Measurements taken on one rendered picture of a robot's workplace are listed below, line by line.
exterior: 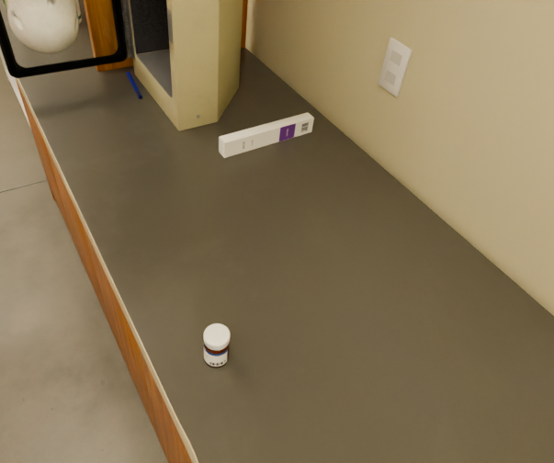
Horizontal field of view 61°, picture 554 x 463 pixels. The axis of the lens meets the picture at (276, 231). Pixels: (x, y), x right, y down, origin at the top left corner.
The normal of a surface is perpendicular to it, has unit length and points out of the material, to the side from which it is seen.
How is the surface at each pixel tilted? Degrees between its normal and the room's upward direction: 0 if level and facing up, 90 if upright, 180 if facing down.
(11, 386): 0
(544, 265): 90
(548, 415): 0
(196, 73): 90
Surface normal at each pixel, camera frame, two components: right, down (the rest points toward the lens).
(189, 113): 0.52, 0.64
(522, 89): -0.85, 0.32
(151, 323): 0.10, -0.70
